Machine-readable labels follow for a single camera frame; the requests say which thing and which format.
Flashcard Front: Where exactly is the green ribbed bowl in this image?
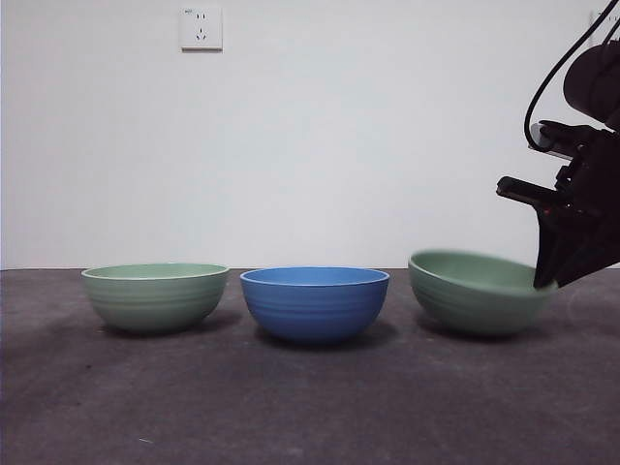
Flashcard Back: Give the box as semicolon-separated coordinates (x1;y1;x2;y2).
408;248;559;338
80;263;231;334

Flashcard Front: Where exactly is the blue ribbed bowl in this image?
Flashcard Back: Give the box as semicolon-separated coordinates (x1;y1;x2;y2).
239;266;391;345

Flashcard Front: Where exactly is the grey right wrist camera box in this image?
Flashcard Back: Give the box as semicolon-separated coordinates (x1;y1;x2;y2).
529;120;574;160

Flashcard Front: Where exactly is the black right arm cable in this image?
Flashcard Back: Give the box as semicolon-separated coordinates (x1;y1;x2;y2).
523;0;616;144
598;10;620;49

